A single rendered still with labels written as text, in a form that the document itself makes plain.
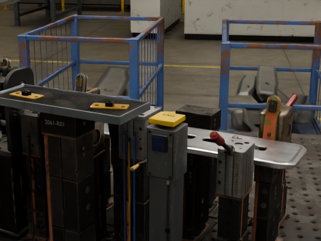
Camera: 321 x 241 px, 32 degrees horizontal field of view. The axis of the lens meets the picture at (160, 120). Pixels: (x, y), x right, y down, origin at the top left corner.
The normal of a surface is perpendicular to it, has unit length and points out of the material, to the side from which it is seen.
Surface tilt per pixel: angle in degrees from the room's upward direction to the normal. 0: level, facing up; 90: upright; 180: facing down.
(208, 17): 90
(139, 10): 90
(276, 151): 0
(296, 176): 0
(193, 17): 90
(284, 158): 0
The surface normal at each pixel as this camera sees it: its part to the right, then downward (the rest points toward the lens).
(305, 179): 0.00, -0.96
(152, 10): -0.18, 0.29
